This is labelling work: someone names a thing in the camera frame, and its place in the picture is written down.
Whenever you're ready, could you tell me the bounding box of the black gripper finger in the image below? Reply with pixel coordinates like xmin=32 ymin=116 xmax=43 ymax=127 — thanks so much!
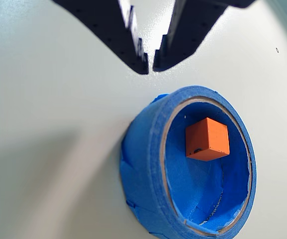
xmin=52 ymin=0 xmax=150 ymax=75
xmin=152 ymin=0 xmax=255 ymax=73

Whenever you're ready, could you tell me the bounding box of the blue tape roll bin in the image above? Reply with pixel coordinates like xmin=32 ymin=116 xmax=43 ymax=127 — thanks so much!
xmin=119 ymin=85 xmax=258 ymax=239

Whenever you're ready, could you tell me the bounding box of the orange cube block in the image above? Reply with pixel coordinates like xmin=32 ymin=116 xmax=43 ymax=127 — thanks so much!
xmin=185 ymin=117 xmax=231 ymax=162

